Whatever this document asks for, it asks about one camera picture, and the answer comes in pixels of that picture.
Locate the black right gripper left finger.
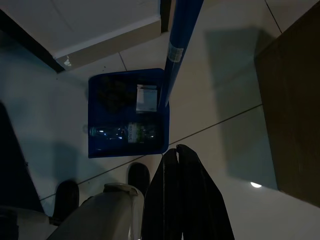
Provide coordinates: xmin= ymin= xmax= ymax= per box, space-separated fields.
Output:
xmin=141 ymin=148 xmax=182 ymax=240

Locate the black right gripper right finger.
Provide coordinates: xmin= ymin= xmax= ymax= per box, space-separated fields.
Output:
xmin=176 ymin=144 xmax=236 ymax=240

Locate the small white box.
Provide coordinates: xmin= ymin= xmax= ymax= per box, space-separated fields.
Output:
xmin=135 ymin=84 xmax=159 ymax=114

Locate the clear plastic bottle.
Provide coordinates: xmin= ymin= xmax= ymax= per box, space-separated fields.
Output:
xmin=87 ymin=121 xmax=162 ymax=146

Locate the brown cardboard box red label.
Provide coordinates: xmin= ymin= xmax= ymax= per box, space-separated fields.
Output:
xmin=254 ymin=0 xmax=320 ymax=209

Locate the black cloth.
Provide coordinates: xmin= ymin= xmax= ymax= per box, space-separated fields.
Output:
xmin=95 ymin=74 xmax=138 ymax=115

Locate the black door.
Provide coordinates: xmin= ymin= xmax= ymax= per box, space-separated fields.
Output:
xmin=160 ymin=0 xmax=174 ymax=34

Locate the blue long-handled dustpan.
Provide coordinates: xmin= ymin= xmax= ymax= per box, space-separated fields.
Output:
xmin=87 ymin=0 xmax=205 ymax=160

